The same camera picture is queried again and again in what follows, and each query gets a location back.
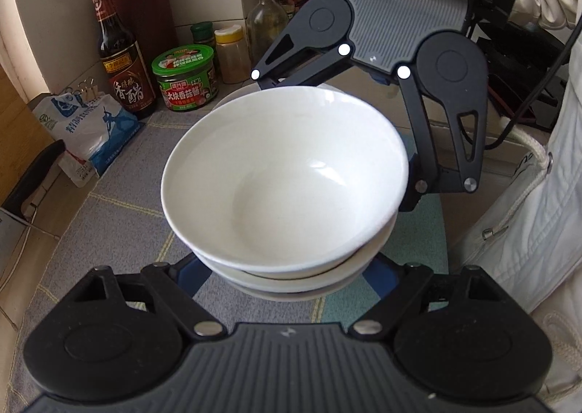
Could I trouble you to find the santoku knife black handle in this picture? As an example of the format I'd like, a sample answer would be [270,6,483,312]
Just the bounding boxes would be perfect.
[0,139,67,223]

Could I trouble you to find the white and blue salt bag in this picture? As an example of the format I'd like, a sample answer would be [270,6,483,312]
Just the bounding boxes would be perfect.
[31,92,143,188]

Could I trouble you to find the dark vinegar bottle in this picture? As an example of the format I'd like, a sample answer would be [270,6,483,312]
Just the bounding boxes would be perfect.
[88,0,158,120]

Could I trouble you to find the black cable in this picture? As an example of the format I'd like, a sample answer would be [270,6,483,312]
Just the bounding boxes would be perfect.
[484,15,582,151]

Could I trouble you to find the dark red knife block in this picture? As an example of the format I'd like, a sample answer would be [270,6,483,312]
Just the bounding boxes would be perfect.
[109,0,179,50]

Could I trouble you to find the yellow-cap spice jar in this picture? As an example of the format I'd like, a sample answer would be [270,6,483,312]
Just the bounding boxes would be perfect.
[214,24,252,85]

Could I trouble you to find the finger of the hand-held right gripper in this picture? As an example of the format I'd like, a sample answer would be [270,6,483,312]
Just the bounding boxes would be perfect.
[396,65,488,214]
[251,30,354,92]

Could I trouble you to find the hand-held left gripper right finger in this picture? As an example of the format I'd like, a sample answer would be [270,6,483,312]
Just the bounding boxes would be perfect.
[348,254,501,342]

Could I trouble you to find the white jacket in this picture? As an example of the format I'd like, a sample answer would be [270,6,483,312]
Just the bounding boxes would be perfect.
[449,17,582,413]

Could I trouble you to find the green sauce jar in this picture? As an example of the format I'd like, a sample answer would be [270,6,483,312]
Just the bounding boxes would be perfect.
[151,44,220,112]

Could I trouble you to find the binder clip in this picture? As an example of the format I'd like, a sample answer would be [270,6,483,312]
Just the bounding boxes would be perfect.
[68,80,100,99]

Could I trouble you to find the glass bottle red cap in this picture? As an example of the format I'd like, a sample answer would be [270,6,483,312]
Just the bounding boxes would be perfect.
[247,0,290,77]

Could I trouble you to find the green-lid spice jar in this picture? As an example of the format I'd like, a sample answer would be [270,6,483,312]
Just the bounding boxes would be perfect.
[190,22,218,52]

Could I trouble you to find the grey and teal checked towel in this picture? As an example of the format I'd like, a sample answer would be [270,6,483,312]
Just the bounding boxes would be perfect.
[7,109,450,400]

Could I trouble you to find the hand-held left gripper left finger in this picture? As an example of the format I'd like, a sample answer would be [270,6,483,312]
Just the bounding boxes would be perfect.
[75,254,227,342]

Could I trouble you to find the white plate fruit print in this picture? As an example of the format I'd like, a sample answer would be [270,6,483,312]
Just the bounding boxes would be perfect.
[211,82,410,154]

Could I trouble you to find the bamboo cutting board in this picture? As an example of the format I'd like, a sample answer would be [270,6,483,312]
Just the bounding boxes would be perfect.
[0,70,67,209]

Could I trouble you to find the white bowl pink flowers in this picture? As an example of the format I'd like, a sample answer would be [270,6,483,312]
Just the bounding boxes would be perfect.
[160,86,409,278]
[227,254,380,303]
[193,213,401,292]

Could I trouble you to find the white drawstring cord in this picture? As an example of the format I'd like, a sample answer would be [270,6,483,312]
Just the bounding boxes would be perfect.
[482,128,553,241]

